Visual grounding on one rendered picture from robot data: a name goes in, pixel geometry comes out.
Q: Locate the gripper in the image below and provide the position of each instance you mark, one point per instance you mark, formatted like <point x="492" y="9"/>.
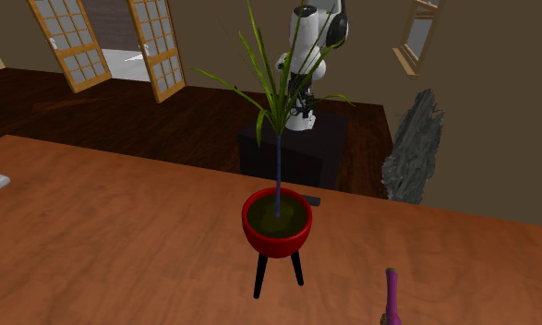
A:
<point x="303" y="84"/>

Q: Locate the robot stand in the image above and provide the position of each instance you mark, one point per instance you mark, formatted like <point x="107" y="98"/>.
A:
<point x="317" y="148"/>

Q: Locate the wooden framed window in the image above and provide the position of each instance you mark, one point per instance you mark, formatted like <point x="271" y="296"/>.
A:
<point x="421" y="31"/>

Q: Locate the small black flat object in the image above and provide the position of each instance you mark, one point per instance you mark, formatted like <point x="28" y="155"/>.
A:
<point x="314" y="201"/>

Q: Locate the grey rough rock-like object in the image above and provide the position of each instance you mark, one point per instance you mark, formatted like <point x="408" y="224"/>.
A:
<point x="414" y="148"/>

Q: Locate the wooden glass-paned door leaf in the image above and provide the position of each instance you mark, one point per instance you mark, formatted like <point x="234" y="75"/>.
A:
<point x="162" y="54"/>
<point x="72" y="49"/>

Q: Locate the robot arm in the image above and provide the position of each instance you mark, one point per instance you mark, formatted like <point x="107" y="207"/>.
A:
<point x="303" y="27"/>

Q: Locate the green plant in red pot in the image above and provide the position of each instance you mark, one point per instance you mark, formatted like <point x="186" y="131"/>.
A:
<point x="277" y="238"/>

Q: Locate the purple bottle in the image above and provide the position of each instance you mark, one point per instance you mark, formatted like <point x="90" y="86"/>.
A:
<point x="392" y="292"/>

